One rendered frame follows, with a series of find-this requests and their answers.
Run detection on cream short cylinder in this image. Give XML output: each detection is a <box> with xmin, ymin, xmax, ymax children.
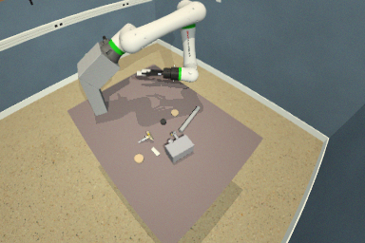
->
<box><xmin>134</xmin><ymin>154</ymin><xmax>144</xmax><ymax>163</ymax></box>

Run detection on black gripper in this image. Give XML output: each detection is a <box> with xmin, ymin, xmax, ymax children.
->
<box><xmin>137</xmin><ymin>68</ymin><xmax>171</xmax><ymax>79</ymax></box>

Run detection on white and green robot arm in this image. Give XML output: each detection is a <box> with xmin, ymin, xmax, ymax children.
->
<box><xmin>100</xmin><ymin>0</ymin><xmax>206</xmax><ymax>83</ymax></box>

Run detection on pale yellow disc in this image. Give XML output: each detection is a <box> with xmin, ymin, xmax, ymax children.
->
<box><xmin>171</xmin><ymin>109</ymin><xmax>179</xmax><ymax>116</ymax></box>

